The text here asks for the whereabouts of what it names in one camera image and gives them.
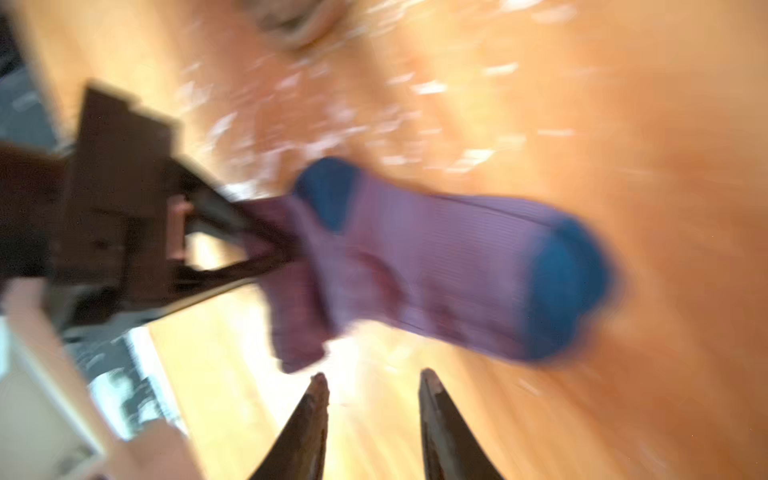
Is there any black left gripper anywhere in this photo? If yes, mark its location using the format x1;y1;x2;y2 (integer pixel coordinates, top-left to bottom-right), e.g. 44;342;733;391
1;84;291;330

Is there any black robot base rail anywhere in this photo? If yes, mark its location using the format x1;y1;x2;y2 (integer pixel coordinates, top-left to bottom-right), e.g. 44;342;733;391
65;327;187;441

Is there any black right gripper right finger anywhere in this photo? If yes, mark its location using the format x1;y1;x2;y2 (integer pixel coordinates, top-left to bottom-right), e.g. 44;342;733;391
418;368;503;480

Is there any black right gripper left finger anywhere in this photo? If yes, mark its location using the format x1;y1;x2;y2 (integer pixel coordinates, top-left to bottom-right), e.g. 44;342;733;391
249;373;330;480

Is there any purple teal yellow sock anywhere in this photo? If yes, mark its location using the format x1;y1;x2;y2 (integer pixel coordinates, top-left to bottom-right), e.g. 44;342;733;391
244;157;613;373

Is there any olive argyle patterned sock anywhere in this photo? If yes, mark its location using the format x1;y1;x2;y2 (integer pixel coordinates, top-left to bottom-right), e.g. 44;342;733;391
238;0;350;50

